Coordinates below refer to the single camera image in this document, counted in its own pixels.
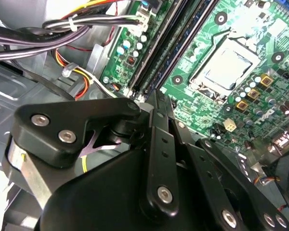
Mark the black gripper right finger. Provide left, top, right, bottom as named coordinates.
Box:
left=169, top=98, right=289, bottom=231

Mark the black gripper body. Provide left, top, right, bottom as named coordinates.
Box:
left=36, top=148, right=223, bottom=231

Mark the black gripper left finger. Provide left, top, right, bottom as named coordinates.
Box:
left=1, top=89, right=181, bottom=220

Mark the RAM stick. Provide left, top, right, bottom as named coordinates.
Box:
left=148, top=0, right=220, bottom=94

